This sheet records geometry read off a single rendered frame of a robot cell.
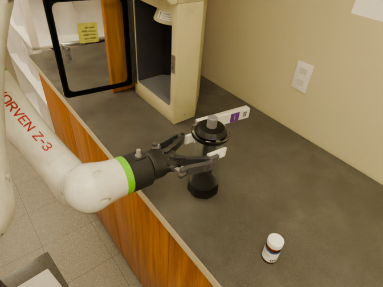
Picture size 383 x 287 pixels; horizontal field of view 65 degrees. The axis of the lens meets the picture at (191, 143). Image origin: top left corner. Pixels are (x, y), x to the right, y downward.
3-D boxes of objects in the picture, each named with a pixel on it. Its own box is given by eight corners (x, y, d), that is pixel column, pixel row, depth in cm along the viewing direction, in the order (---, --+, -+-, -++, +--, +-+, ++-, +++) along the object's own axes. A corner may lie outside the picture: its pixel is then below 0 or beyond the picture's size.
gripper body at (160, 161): (157, 164, 69) (188, 153, 74) (138, 146, 74) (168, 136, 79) (154, 188, 73) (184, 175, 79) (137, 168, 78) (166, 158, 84)
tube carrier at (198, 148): (204, 168, 102) (212, 115, 89) (226, 188, 95) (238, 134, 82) (179, 181, 96) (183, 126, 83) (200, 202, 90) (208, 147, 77)
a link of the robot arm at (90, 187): (80, 224, 58) (62, 171, 57) (65, 217, 69) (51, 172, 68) (142, 197, 66) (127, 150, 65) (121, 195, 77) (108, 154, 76)
